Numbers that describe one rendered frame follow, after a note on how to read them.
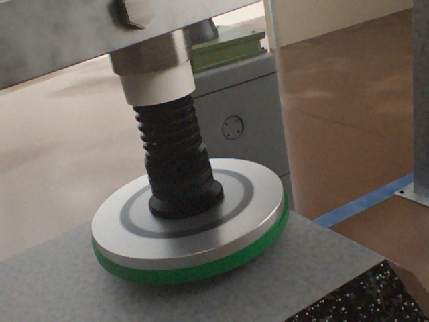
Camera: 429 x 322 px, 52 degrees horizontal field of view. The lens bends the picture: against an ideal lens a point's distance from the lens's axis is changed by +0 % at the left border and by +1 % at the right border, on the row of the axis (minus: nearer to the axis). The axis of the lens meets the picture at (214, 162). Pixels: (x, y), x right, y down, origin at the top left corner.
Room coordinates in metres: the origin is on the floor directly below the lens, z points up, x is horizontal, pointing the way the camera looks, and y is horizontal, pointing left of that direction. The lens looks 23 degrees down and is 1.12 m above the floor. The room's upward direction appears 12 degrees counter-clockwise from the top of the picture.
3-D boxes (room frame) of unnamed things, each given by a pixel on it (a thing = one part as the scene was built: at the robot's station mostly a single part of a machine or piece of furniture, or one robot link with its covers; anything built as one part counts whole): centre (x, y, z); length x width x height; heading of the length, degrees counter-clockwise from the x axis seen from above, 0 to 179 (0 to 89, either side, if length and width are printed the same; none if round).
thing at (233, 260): (0.43, 0.04, 0.89); 0.22 x 0.22 x 0.04
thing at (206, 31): (1.50, -0.01, 0.98); 0.19 x 0.19 x 0.10
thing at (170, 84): (0.43, 0.04, 1.04); 0.07 x 0.07 x 0.04
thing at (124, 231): (0.43, 0.04, 0.89); 0.21 x 0.21 x 0.01
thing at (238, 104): (1.50, 0.00, 0.43); 0.50 x 0.50 x 0.85; 23
